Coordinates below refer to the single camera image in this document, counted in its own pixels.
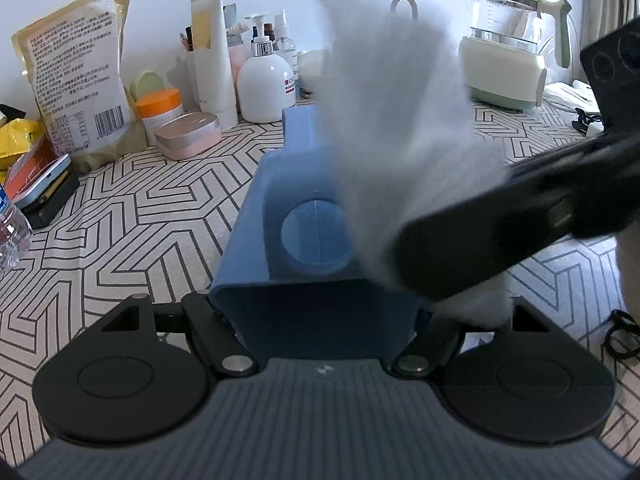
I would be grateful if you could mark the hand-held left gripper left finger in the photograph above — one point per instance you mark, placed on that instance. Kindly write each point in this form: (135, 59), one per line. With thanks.
(205, 315)

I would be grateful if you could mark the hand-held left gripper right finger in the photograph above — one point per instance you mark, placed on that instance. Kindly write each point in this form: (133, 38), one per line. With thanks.
(440, 340)

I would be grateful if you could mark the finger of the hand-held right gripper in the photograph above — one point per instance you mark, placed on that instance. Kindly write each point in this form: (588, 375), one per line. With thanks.
(475, 245)
(560, 162)

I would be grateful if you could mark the white paper towel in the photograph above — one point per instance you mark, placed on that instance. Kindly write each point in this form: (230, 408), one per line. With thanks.
(400, 110)

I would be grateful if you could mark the blue plastic container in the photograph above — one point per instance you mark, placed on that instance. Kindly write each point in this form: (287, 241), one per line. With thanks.
(295, 185)

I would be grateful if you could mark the round green lid container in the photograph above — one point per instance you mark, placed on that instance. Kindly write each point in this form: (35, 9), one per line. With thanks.
(147, 85)

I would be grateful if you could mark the white round container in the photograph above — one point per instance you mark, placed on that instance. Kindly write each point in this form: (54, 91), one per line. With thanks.
(312, 70)

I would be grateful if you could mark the white folded cloth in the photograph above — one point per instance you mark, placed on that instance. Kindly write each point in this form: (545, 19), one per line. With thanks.
(570, 95)

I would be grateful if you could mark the glass kettle with green base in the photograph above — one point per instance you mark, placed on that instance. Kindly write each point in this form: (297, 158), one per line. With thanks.
(500, 75)

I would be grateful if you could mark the geometric patterned tablecloth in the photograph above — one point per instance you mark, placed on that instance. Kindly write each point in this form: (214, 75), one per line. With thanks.
(125, 240)

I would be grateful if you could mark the beige curtain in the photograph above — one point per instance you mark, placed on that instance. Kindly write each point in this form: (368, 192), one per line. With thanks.
(610, 0)

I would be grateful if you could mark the pink compact case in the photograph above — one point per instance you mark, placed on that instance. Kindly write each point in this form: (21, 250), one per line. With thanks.
(187, 135)

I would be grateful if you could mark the flat black box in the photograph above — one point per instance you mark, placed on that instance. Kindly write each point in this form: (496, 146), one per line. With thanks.
(55, 202)

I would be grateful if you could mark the jar with orange lid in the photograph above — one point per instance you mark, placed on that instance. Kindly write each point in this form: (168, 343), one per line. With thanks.
(159, 110)

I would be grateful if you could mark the water bottle with blue label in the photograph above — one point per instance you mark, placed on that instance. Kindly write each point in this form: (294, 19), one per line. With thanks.
(12, 230)

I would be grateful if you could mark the orange packet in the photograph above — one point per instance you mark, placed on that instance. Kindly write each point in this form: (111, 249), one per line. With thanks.
(30, 160)

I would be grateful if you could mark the white pump bottle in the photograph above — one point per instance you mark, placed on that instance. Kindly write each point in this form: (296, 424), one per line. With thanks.
(265, 87)

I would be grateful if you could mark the white pen holder cup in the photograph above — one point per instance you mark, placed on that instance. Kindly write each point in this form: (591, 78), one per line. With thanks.
(191, 80)

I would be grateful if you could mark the pink bottle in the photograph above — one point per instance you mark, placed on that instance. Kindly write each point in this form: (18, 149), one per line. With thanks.
(235, 75)

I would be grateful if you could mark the yellow packet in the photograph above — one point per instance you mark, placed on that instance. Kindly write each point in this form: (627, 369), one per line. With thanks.
(20, 142)

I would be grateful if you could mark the tall white cosmetic tube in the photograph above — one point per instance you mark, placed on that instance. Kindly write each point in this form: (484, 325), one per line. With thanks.
(215, 60)

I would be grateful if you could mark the large beige snack bag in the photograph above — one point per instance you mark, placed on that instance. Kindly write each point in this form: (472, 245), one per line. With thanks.
(75, 75)

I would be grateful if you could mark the clear spray bottle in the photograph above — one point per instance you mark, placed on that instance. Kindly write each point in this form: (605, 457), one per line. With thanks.
(285, 40)

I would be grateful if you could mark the brown glass bottle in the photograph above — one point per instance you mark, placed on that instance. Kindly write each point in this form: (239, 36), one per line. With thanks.
(269, 30)

